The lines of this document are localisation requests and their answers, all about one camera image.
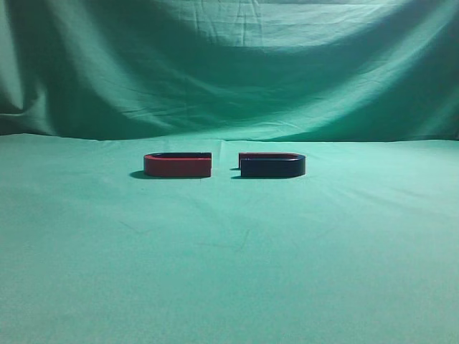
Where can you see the dark blue-fronted horseshoe magnet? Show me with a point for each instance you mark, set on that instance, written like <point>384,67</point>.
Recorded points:
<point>271,165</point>

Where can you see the red-fronted horseshoe magnet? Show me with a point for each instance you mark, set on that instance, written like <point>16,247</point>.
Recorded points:
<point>178,165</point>

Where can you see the green cloth backdrop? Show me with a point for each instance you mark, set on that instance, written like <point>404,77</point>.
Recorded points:
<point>362,248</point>

